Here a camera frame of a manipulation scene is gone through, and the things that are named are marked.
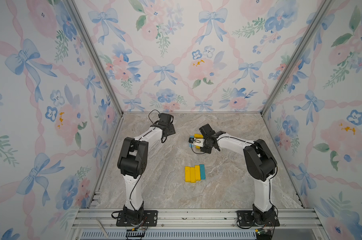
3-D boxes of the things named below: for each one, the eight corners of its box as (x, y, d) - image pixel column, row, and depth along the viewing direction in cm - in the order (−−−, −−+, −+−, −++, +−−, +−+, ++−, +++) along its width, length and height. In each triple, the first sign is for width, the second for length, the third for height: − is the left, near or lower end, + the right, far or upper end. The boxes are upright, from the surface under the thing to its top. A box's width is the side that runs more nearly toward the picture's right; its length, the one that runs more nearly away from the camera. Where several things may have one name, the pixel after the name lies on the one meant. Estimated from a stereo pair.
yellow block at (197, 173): (195, 180, 88) (195, 179, 87) (194, 166, 94) (194, 165, 92) (200, 180, 88) (201, 179, 87) (199, 166, 94) (200, 165, 92)
